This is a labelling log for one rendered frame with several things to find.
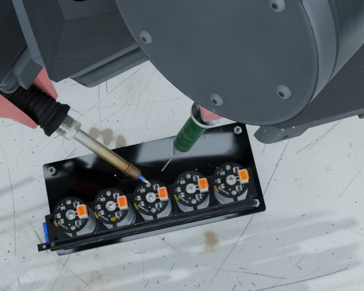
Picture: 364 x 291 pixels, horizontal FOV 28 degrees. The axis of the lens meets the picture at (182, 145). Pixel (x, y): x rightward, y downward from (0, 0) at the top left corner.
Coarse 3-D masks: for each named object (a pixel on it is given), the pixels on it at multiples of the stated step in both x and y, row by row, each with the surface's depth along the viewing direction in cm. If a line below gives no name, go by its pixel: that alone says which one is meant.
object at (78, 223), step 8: (64, 200) 50; (72, 200) 50; (80, 200) 50; (56, 208) 50; (64, 208) 50; (72, 208) 50; (56, 216) 50; (64, 216) 50; (88, 216) 49; (56, 224) 49; (64, 224) 49; (72, 224) 49; (80, 224) 49; (72, 232) 49
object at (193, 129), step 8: (192, 104) 37; (192, 112) 37; (192, 120) 38; (200, 120) 37; (216, 120) 37; (184, 128) 39; (192, 128) 38; (200, 128) 38; (176, 136) 40; (184, 136) 39; (192, 136) 39; (176, 144) 40; (184, 144) 40; (192, 144) 40
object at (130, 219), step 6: (108, 204) 49; (114, 204) 49; (108, 210) 49; (132, 210) 52; (126, 216) 50; (132, 216) 52; (120, 222) 50; (126, 222) 51; (132, 222) 53; (108, 228) 53
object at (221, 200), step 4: (228, 176) 50; (232, 176) 50; (228, 180) 49; (232, 180) 49; (228, 184) 50; (232, 184) 49; (216, 192) 50; (232, 192) 49; (244, 192) 50; (216, 196) 52; (220, 196) 50; (240, 196) 50; (244, 196) 52; (216, 200) 53; (220, 200) 52; (224, 200) 51; (228, 200) 50; (232, 200) 50
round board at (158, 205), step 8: (144, 184) 50; (152, 184) 50; (160, 184) 50; (136, 192) 50; (144, 192) 50; (168, 192) 50; (136, 200) 50; (144, 200) 49; (160, 200) 49; (168, 200) 49; (136, 208) 49; (144, 208) 49; (160, 208) 49
